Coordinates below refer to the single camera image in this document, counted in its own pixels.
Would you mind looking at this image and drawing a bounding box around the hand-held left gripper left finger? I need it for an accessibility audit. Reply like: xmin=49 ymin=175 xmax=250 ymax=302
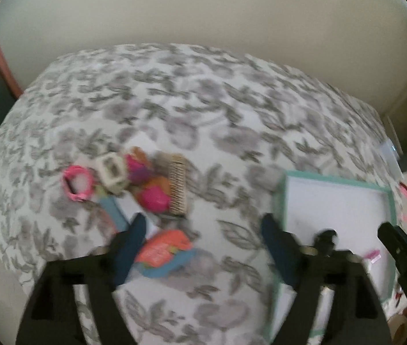
xmin=16 ymin=213 xmax=147 ymax=345

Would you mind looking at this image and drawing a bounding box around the orange packet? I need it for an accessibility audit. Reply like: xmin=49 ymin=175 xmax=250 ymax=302
xmin=134 ymin=230 xmax=194 ymax=268

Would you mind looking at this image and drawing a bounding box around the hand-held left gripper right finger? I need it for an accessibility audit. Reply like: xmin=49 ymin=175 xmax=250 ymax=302
xmin=261 ymin=213 xmax=393 ymax=345

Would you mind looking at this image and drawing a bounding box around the small pink white item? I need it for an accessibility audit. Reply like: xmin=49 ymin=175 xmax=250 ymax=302
xmin=363 ymin=251 xmax=383 ymax=273

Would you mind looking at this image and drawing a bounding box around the small white box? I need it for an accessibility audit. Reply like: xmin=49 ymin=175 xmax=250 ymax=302
xmin=382 ymin=139 xmax=402 ymax=159

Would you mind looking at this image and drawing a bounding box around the grey floral bed sheet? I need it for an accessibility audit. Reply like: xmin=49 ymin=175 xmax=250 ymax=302
xmin=0 ymin=43 xmax=405 ymax=345

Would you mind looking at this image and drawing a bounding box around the pink pole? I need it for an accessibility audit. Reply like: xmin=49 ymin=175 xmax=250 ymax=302
xmin=0 ymin=42 xmax=23 ymax=98

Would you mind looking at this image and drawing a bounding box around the white cube toy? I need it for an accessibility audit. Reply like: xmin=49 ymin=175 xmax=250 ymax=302
xmin=95 ymin=153 xmax=130 ymax=195

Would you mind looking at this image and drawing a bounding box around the blue stick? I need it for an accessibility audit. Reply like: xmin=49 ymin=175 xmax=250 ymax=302
xmin=101 ymin=196 xmax=130 ymax=233

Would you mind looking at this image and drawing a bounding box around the tape roll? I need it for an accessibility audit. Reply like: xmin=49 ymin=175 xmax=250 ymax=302
xmin=387 ymin=314 xmax=407 ymax=345

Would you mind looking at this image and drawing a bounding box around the pink orange plastic toy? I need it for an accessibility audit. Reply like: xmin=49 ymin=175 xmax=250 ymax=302
xmin=136 ymin=179 xmax=171 ymax=213
xmin=124 ymin=147 xmax=154 ymax=184

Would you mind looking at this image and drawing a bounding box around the pink bracelet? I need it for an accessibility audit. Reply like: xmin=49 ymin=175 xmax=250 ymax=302
xmin=62 ymin=165 xmax=94 ymax=202

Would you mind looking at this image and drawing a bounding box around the white tray with teal rim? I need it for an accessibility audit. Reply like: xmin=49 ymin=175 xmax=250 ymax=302
xmin=266 ymin=170 xmax=398 ymax=342

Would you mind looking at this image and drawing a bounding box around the black clip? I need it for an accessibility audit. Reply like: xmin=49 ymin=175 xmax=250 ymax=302
xmin=314 ymin=229 xmax=338 ymax=256

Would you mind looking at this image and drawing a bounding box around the blue card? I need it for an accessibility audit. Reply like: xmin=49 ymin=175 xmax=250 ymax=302
xmin=133 ymin=248 xmax=198 ymax=278

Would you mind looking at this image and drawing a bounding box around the woven straw brush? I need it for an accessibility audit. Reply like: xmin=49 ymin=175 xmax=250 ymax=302
xmin=168 ymin=154 xmax=188 ymax=216

